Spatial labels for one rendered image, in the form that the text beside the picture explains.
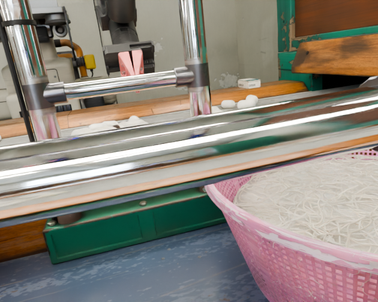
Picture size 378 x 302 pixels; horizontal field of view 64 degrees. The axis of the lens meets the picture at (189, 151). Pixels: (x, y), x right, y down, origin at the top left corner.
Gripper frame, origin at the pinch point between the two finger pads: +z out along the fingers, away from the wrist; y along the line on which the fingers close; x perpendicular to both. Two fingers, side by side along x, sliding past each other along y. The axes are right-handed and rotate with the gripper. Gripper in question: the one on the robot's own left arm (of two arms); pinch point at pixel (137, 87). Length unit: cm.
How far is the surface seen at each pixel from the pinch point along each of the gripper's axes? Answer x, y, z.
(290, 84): 10.4, 39.2, -4.0
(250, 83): 9.7, 28.5, -5.6
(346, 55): -7.2, 38.8, 6.3
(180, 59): 132, 57, -155
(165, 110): 10.4, 6.1, -1.9
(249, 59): 126, 114, -139
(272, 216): -20.5, 5.5, 35.7
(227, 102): 5.7, 18.8, 2.5
